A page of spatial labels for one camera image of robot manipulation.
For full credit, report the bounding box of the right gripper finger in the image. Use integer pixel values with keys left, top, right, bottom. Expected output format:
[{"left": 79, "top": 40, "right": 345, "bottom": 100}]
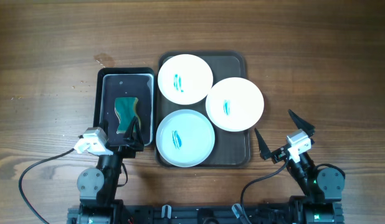
[
  {"left": 254, "top": 128, "right": 271, "bottom": 160},
  {"left": 288, "top": 110, "right": 315, "bottom": 137}
]

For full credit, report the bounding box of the green and yellow sponge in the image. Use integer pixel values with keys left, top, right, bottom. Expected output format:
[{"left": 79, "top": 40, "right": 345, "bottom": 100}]
[{"left": 115, "top": 97, "right": 141, "bottom": 134}]

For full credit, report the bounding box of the pale blue plate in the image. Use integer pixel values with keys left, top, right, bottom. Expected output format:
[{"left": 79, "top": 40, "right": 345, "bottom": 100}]
[{"left": 156, "top": 109, "right": 215, "bottom": 167}]

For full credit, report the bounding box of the white plate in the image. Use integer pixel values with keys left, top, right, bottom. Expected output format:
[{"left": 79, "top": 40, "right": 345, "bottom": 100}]
[
  {"left": 206, "top": 77, "right": 264, "bottom": 132},
  {"left": 158, "top": 54, "right": 214, "bottom": 105}
]

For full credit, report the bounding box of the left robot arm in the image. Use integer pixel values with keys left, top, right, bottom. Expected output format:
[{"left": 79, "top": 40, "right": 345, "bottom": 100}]
[{"left": 67, "top": 116, "right": 145, "bottom": 224}]

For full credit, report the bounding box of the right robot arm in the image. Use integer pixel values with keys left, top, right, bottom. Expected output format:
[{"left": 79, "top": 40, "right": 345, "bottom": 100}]
[{"left": 254, "top": 110, "right": 346, "bottom": 223}]

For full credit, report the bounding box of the dark brown serving tray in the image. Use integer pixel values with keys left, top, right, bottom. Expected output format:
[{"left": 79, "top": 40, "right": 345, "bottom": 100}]
[{"left": 154, "top": 50, "right": 251, "bottom": 169}]

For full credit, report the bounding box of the black water basin tray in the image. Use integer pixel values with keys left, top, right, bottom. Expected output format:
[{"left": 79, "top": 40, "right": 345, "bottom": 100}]
[{"left": 93, "top": 67, "right": 155, "bottom": 146}]

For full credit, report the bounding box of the left black cable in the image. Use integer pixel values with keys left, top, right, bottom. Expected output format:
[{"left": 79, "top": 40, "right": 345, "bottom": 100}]
[{"left": 18, "top": 148, "right": 75, "bottom": 224}]

